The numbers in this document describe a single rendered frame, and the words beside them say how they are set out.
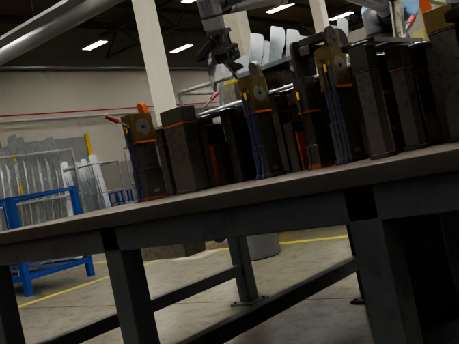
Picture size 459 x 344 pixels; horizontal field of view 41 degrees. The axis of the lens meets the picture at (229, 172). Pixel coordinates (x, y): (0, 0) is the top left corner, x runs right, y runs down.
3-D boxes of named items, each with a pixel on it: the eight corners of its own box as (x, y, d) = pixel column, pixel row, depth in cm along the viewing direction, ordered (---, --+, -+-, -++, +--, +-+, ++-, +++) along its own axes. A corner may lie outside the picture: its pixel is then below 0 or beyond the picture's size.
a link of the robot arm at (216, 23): (197, 21, 208) (210, 16, 214) (201, 35, 210) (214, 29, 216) (214, 18, 204) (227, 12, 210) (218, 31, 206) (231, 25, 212)
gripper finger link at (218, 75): (220, 88, 208) (224, 62, 209) (207, 89, 211) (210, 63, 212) (226, 91, 210) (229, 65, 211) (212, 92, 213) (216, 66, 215)
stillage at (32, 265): (-36, 301, 646) (-55, 212, 646) (29, 280, 709) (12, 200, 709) (29, 296, 572) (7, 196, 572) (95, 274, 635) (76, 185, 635)
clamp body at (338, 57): (329, 168, 180) (304, 52, 180) (351, 162, 189) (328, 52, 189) (348, 164, 176) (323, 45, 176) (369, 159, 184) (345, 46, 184)
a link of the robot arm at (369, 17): (380, 36, 271) (373, 6, 271) (402, 26, 259) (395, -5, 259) (360, 38, 265) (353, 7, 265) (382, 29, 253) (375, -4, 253)
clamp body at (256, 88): (250, 182, 207) (229, 81, 207) (272, 177, 215) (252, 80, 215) (264, 179, 202) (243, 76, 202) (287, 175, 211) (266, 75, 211)
